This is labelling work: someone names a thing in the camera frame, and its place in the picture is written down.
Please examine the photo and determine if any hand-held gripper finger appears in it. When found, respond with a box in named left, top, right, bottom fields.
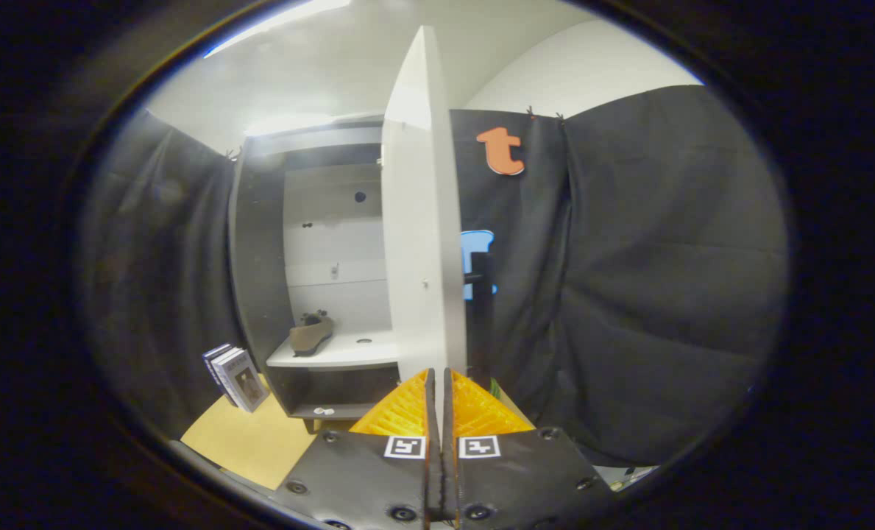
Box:
left=272, top=367, right=440, bottom=530
left=441, top=368, right=616, bottom=530

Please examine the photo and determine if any black cabinet door handle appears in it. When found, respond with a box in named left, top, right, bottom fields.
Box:
left=465, top=250, right=496, bottom=385

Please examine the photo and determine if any brown suede shoe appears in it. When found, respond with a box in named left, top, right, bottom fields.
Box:
left=288, top=310, right=336, bottom=358

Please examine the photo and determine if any white shoe cabinet door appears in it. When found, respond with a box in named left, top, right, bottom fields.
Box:
left=380, top=26, right=470, bottom=385

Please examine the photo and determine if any grey shoe cabinet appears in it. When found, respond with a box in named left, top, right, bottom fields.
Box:
left=229, top=116, right=403, bottom=435

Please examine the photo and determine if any white paperback book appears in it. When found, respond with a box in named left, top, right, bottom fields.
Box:
left=202, top=343, right=235, bottom=404
left=219, top=349, right=271, bottom=414
left=210, top=347, right=245, bottom=408

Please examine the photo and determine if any black backdrop cloth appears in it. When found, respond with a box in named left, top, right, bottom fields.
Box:
left=77, top=85, right=791, bottom=469

